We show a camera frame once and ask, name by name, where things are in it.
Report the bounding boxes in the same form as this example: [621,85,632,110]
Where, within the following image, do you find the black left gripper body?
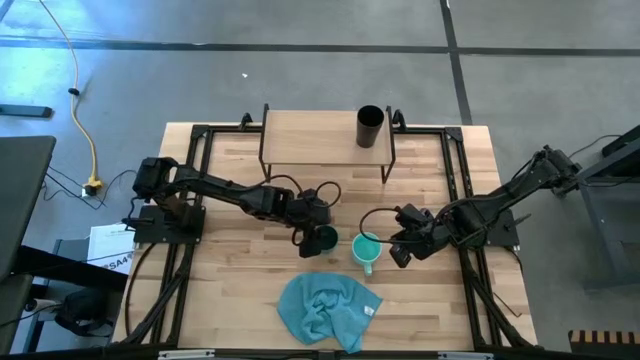
[285,187,333,232]

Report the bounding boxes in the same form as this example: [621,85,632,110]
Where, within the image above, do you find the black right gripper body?
[399,217,451,262]

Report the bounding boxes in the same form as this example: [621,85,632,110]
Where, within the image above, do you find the dark green cup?
[314,224,340,253]

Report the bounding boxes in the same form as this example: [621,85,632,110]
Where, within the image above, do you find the mint green mug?
[351,232,384,277]

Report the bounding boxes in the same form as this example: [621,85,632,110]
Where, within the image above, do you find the tall black cup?
[355,104,386,149]

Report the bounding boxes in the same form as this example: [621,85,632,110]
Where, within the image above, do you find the blue microfibre cloth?
[276,272,384,355]

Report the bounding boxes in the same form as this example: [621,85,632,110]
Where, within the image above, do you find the grey metal cart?
[577,124,640,292]

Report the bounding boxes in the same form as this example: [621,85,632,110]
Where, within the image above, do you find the white printed paper sheet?
[86,223,137,276]

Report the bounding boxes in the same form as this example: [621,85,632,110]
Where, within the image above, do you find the grey side desk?
[0,135,58,284]

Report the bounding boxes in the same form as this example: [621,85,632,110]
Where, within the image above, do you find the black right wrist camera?
[395,203,434,229]

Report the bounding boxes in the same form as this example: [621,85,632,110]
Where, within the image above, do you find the black table frame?
[118,112,534,351]

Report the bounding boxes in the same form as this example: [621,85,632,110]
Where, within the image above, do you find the wooden shelf with black frame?
[258,103,398,185]

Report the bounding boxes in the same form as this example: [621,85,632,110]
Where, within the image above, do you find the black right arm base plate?
[485,208,522,249]

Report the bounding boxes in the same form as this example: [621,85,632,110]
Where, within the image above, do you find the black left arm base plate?
[132,204,207,246]

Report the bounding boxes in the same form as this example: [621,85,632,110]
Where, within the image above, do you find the yellow power cable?
[38,0,105,195]

